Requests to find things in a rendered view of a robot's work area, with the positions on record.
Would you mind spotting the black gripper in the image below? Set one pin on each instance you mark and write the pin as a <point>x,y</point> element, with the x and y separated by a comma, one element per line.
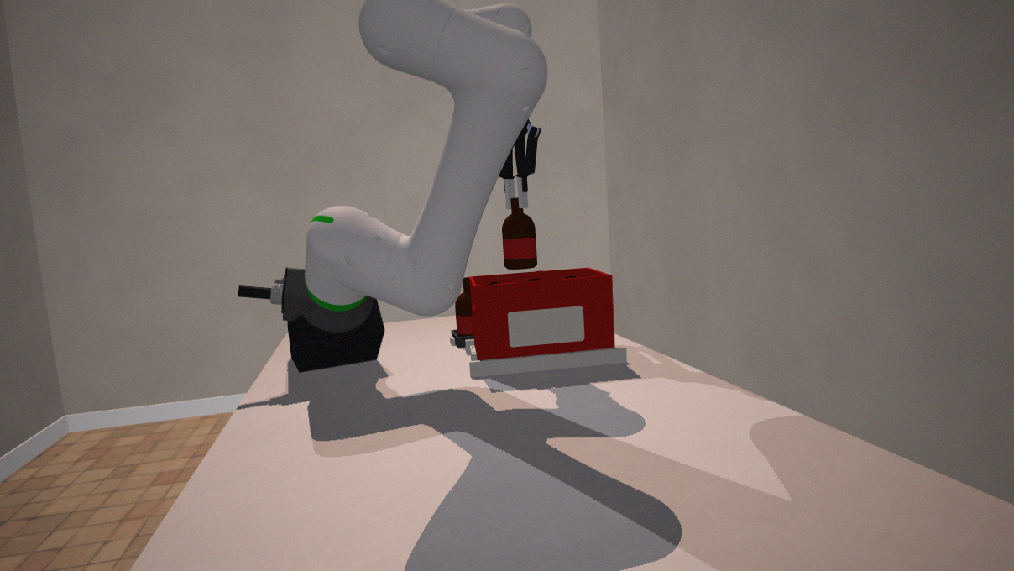
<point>525,163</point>

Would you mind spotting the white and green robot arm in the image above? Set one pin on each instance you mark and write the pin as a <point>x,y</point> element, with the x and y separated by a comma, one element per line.
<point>496,76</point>

